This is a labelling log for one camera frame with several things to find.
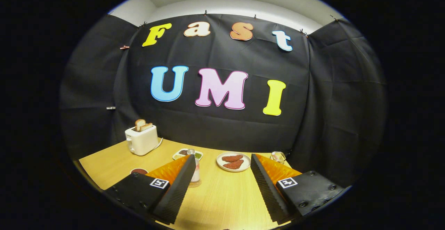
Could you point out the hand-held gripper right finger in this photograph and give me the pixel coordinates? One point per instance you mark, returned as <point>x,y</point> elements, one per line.
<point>267,195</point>

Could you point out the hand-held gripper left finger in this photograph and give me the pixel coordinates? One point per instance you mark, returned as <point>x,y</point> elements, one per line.
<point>177,195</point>

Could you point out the clear plastic juice bottle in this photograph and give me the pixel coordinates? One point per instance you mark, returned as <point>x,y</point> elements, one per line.
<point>196,172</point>

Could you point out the white divided seasoning dish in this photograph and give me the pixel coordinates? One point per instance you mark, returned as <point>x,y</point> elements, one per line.
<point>180,152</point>

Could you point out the red sausage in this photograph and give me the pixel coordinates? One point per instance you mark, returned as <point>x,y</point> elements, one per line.
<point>232,158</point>
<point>234,164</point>

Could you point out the white round plate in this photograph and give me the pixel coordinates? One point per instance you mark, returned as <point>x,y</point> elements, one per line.
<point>219,164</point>

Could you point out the white toaster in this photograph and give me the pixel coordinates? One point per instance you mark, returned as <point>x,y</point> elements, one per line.
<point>143,141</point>

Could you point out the wooden table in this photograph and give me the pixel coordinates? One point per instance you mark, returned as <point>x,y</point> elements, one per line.
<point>111,164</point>

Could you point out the toast slice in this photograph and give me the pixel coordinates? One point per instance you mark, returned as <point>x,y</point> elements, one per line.
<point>139,123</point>
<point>147,126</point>

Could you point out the black backdrop cloth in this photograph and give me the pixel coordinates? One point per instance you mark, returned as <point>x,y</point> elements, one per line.
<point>333,94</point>

